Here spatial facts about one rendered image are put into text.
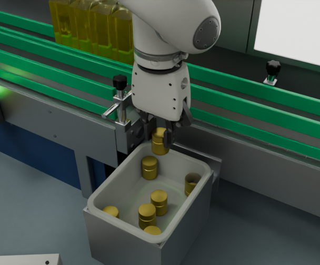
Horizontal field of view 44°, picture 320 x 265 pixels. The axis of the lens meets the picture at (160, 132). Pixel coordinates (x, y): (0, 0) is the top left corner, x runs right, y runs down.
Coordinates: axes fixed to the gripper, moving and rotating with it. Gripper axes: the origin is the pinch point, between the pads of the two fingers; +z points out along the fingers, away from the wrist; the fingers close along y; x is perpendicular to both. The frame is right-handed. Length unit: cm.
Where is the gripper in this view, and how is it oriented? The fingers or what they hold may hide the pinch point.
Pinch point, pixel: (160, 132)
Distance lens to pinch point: 74.7
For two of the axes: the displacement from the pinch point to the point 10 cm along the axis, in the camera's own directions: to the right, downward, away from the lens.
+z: 0.0, 7.7, 6.3
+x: -5.2, 5.4, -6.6
